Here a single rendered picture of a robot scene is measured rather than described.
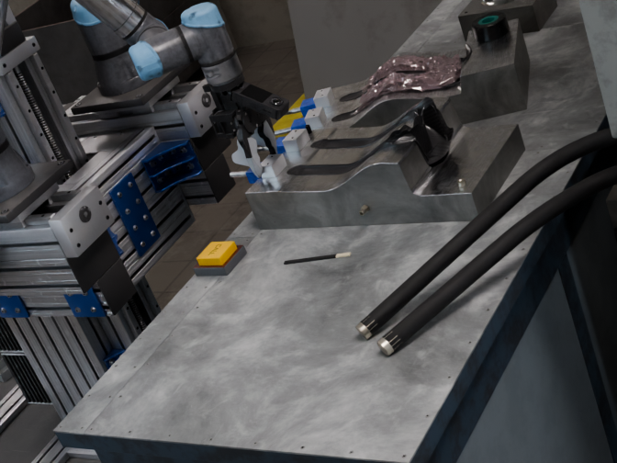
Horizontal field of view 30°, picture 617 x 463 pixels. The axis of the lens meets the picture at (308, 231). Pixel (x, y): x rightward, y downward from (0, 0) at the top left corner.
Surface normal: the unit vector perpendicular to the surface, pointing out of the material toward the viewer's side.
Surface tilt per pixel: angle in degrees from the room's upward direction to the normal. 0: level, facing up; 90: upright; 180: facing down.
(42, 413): 0
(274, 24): 90
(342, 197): 90
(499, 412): 90
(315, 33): 72
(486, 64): 0
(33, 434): 0
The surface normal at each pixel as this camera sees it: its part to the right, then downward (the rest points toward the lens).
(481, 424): 0.83, -0.04
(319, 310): -0.33, -0.83
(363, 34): -0.52, 0.26
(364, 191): -0.45, 0.55
